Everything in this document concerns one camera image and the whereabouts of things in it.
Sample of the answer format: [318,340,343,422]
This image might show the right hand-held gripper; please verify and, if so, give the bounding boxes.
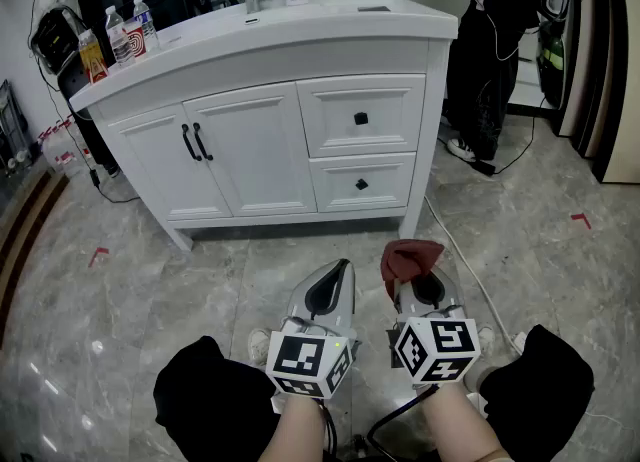
[387,268,481,390]

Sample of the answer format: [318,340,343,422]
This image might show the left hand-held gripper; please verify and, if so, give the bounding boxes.
[265,258,362,400]

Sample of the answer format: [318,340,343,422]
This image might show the dark red cloth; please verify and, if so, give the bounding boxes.
[380,238,446,301]

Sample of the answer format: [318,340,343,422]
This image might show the small white drawer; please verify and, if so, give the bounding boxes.
[308,152,418,214]

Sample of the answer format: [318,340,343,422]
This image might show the large white drawer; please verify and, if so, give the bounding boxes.
[296,73,426,159]

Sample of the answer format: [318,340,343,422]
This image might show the person's right forearm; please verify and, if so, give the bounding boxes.
[422,382,506,462]

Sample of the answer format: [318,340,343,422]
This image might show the person's left forearm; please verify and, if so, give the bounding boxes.
[257,394,326,462]

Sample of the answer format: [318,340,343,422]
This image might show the person's right shoe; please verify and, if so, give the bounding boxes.
[462,325,497,394]

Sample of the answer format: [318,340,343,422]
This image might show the person's shoe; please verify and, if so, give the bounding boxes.
[462,325,497,394]
[248,328,274,366]

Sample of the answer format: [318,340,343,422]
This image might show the person's left shoe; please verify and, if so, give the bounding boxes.
[248,328,274,366]

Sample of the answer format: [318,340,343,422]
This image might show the person's right leg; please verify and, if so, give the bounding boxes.
[479,324,596,462]

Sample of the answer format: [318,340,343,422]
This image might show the person's leg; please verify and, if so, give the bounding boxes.
[479,324,596,462]
[153,334,281,462]

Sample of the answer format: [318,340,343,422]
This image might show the person's left leg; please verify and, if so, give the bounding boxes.
[153,334,281,462]

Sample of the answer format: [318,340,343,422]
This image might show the white cabinet door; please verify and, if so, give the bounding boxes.
[182,80,319,217]
[107,102,234,221]

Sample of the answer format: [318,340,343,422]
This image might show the white vanity cabinet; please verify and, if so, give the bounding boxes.
[69,0,459,251]

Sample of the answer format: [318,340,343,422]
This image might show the green black bag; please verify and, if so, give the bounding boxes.
[537,24,569,106]

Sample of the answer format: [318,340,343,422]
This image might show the cluster of clear plastic jugs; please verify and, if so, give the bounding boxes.
[39,119,94,179]

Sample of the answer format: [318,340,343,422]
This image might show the brown wooden step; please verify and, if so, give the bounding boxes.
[0,169,69,351]

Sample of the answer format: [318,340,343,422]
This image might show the red white paper cup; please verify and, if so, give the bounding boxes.
[123,19,148,59]

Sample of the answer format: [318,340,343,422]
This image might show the clear water bottle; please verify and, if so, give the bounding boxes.
[104,5,136,69]
[132,0,161,54]

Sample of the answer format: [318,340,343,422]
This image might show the yellow red carton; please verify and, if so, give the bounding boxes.
[77,28,110,85]

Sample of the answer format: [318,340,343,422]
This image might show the white floor cable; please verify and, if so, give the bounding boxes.
[423,194,526,356]

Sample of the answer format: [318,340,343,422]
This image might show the thick black gripper cable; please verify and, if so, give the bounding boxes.
[367,384,441,462]
[319,399,339,456]

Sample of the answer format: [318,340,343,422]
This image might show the thin black floor cable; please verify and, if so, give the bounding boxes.
[37,49,141,204]
[472,114,536,176]

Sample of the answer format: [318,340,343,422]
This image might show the black door handle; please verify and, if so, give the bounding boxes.
[192,122,214,162]
[181,123,203,162]

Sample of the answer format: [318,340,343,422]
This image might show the dark wooden door frame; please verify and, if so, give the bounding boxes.
[559,0,640,186]

